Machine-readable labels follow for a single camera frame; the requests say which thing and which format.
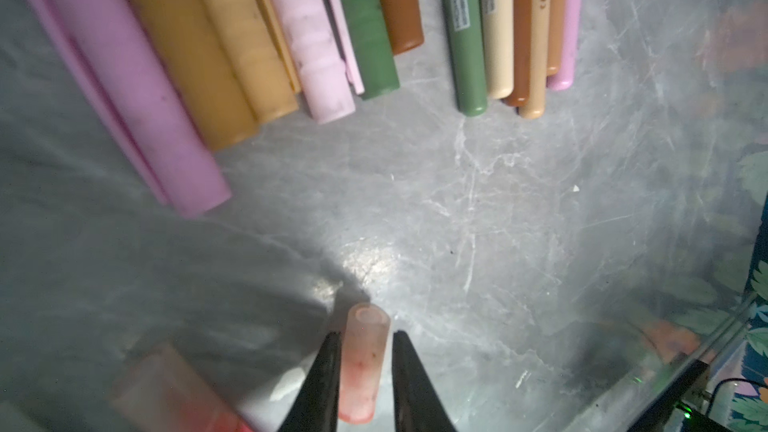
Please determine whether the red marker pen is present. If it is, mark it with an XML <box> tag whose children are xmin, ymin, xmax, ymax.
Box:
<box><xmin>111</xmin><ymin>344</ymin><xmax>251</xmax><ymax>432</ymax></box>

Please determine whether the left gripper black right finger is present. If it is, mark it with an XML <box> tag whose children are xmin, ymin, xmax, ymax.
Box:
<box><xmin>391</xmin><ymin>330</ymin><xmax>456</xmax><ymax>432</ymax></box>

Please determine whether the green pen cap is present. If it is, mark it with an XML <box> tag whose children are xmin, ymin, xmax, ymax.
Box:
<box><xmin>341</xmin><ymin>0</ymin><xmax>400</xmax><ymax>100</ymax></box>

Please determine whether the dark green brown marker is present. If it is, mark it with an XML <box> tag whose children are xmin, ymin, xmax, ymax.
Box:
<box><xmin>442</xmin><ymin>0</ymin><xmax>488</xmax><ymax>116</ymax></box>

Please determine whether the translucent purple-pen cap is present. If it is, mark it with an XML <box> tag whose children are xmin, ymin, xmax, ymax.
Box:
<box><xmin>338</xmin><ymin>303</ymin><xmax>391</xmax><ymax>424</ymax></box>

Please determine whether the ochre brown marker pen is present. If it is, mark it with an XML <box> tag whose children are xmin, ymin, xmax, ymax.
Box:
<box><xmin>519</xmin><ymin>0</ymin><xmax>566</xmax><ymax>119</ymax></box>

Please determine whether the light pink pen cap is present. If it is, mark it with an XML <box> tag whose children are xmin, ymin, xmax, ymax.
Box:
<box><xmin>272</xmin><ymin>0</ymin><xmax>365</xmax><ymax>124</ymax></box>

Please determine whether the ochre pen cap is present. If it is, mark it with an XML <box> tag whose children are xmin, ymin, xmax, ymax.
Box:
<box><xmin>129</xmin><ymin>0</ymin><xmax>301</xmax><ymax>150</ymax></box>

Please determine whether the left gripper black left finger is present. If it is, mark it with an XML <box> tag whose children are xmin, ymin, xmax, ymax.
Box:
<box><xmin>278</xmin><ymin>332</ymin><xmax>342</xmax><ymax>432</ymax></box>

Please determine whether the olive green marker pen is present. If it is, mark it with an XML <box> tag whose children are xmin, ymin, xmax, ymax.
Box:
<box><xmin>504</xmin><ymin>0</ymin><xmax>532</xmax><ymax>108</ymax></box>

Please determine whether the light pink marker pen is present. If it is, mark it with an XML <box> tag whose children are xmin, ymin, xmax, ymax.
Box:
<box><xmin>481</xmin><ymin>0</ymin><xmax>514</xmax><ymax>100</ymax></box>

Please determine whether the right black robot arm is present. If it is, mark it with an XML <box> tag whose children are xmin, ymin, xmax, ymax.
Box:
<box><xmin>627</xmin><ymin>360</ymin><xmax>728</xmax><ymax>432</ymax></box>

